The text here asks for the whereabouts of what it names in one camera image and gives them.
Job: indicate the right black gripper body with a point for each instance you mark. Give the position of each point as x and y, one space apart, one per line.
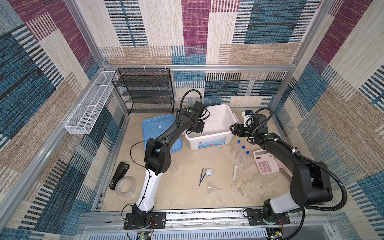
248 131

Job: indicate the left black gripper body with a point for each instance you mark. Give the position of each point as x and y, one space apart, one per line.
199 127

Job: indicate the white plastic storage bin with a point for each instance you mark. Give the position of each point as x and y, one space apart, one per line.
216 130

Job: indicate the clear test tube rack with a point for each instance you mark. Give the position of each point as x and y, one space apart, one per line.
251 162

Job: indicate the white ceramic pestle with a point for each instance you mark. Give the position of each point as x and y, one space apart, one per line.
235 172

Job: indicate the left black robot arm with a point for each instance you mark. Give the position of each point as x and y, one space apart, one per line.
158 156

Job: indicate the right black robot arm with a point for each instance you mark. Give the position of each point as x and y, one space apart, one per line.
311 180

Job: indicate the pink calculator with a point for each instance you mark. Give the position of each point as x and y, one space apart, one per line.
265 162

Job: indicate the blue plastic bin lid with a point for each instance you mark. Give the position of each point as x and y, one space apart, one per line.
154 127

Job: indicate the small white mortar bowl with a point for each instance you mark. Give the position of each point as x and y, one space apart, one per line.
209 172

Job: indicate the blue plastic tweezers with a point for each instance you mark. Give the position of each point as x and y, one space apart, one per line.
202 175

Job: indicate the black stapler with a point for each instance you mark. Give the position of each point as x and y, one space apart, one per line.
119 174

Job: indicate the clear tape roll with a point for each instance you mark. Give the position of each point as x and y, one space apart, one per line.
126 187

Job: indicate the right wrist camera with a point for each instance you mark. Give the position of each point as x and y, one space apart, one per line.
247 115

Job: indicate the black wire shelf rack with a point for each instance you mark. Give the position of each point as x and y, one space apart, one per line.
145 90

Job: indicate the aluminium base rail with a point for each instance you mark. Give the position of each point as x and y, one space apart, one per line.
207 224

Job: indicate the white wire mesh basket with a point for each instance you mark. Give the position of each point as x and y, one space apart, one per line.
87 112

